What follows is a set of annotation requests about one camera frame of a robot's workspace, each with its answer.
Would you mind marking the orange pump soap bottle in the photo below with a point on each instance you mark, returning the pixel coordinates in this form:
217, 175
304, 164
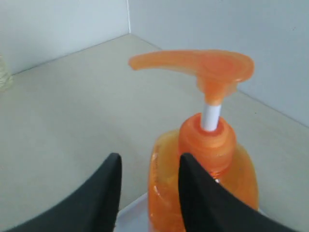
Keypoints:
205, 135

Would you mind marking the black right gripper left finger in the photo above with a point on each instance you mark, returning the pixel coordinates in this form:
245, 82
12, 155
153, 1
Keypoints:
93, 207

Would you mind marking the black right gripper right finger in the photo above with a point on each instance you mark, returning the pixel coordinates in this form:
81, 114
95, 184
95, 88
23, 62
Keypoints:
206, 206

